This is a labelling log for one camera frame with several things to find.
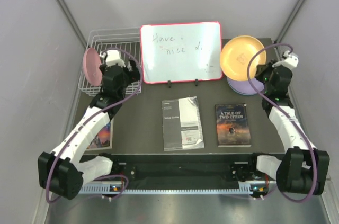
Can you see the blue sunset cover book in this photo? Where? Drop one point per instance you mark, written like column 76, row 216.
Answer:
column 103, row 139

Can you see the red framed whiteboard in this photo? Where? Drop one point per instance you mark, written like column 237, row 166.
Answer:
column 181, row 52

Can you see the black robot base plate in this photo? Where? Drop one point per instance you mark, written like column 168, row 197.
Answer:
column 186, row 171

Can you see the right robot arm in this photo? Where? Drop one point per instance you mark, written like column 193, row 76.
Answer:
column 303, row 168

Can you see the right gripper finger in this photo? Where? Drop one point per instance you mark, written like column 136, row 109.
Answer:
column 261, row 75
column 263, row 67

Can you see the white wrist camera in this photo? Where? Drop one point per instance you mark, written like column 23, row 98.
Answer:
column 289, row 60
column 111, row 58

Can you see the pink plate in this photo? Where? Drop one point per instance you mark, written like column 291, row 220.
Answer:
column 91, row 67

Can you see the white wire dish rack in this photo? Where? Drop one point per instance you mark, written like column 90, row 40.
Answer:
column 127, row 39

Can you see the Tale of Two Cities book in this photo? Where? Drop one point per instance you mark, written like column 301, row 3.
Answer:
column 232, row 125

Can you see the yellow plate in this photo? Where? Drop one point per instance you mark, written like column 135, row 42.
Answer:
column 236, row 54

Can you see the black white setup guide booklet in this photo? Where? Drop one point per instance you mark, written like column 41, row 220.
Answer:
column 182, row 128

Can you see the purple plate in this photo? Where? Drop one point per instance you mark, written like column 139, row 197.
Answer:
column 245, row 86

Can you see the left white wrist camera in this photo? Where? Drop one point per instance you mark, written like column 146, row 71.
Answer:
column 111, row 58

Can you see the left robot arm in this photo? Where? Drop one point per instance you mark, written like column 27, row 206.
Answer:
column 61, row 171

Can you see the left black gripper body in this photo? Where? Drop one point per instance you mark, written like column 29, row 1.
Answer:
column 123, row 88

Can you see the grey slotted cable duct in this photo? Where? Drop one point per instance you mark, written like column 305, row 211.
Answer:
column 106, row 188

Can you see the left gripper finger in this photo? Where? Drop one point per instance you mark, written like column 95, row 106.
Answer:
column 134, row 73
column 102, row 68

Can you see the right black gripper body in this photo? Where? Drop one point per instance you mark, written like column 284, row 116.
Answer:
column 267, row 87

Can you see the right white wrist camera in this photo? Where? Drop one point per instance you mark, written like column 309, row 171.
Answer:
column 289, row 60

